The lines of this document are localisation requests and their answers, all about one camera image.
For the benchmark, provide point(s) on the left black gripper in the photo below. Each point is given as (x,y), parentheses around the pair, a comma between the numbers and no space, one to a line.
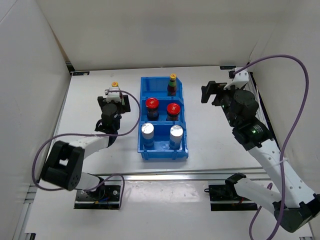
(126,104)

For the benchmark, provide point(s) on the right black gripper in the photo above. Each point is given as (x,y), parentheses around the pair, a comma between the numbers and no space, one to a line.
(212,88)

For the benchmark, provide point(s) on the yellow-cap sauce bottle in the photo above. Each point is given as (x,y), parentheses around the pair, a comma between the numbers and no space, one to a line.
(172,85)
(116,84)

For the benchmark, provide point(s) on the red-lid sauce jar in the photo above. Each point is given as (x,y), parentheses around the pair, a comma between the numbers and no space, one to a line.
(173,110)
(152,105)

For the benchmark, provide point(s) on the silver-top shaker can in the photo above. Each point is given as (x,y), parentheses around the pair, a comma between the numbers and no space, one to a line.
(176,136)
(147,134)

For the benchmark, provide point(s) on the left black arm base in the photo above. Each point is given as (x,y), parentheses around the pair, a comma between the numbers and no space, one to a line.
(108,196)

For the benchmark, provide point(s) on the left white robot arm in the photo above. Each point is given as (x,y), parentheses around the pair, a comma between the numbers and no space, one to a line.
(64,165)

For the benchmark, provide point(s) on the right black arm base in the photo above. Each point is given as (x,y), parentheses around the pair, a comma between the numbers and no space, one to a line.
(223,197)

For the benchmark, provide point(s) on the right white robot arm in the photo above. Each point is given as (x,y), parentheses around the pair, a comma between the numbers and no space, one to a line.
(294,204)

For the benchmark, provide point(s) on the right black corner label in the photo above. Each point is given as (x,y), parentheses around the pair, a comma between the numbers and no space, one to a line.
(227,67)

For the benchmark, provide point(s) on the black corner label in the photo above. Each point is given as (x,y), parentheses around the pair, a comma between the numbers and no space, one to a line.
(227,67)
(81,73)

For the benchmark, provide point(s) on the left black corner label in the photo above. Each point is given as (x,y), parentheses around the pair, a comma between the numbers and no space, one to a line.
(81,73)

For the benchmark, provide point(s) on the blue three-compartment plastic bin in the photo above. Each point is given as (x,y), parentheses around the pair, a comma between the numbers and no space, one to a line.
(156,86)

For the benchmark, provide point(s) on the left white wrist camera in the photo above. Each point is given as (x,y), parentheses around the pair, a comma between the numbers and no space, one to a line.
(113,95)

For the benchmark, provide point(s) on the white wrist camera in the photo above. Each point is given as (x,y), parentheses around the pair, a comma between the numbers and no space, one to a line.
(113,95)
(238,79)

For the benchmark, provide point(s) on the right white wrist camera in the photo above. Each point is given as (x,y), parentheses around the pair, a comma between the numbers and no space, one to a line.
(238,79)

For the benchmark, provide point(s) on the right aluminium side rail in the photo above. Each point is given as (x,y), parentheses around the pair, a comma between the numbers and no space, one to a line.
(262,113)

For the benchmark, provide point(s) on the aluminium side rail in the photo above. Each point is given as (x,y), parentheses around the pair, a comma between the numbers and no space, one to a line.
(262,113)
(46,104)

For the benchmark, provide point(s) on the aluminium front rail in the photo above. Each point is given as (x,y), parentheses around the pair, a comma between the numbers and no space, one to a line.
(254,173)

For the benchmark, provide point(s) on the left aluminium side rail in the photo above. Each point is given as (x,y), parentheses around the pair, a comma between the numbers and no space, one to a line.
(46,104)

